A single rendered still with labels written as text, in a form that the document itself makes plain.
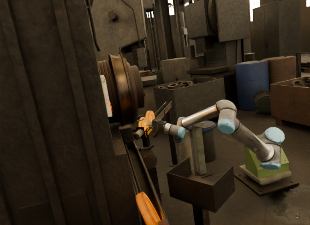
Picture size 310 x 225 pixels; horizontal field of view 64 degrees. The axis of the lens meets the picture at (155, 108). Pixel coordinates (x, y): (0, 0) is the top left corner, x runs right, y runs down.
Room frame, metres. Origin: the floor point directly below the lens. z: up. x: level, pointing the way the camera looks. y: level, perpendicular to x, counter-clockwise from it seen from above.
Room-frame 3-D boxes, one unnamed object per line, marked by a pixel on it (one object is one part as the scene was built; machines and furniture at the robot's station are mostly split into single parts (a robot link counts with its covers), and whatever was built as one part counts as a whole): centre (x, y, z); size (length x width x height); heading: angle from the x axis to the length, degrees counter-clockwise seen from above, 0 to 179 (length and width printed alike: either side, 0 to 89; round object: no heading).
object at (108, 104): (1.23, 0.23, 1.15); 0.26 x 0.02 x 0.18; 11
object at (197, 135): (2.40, -0.39, 0.31); 0.24 x 0.16 x 0.62; 11
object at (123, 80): (1.59, 0.19, 1.11); 0.47 x 0.06 x 0.47; 11
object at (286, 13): (5.91, -3.06, 1.00); 0.80 x 0.63 x 2.00; 16
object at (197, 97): (4.24, -0.59, 0.39); 1.03 x 0.83 x 0.77; 116
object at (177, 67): (5.97, -0.80, 0.55); 1.10 x 0.53 x 1.10; 31
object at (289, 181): (2.09, -0.93, 0.04); 0.40 x 0.40 x 0.08; 12
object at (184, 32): (10.72, -1.59, 1.39); 0.88 x 0.56 x 2.78; 161
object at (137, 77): (1.61, 0.10, 1.11); 0.28 x 0.06 x 0.28; 11
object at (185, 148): (2.33, -0.24, 0.26); 0.12 x 0.12 x 0.52
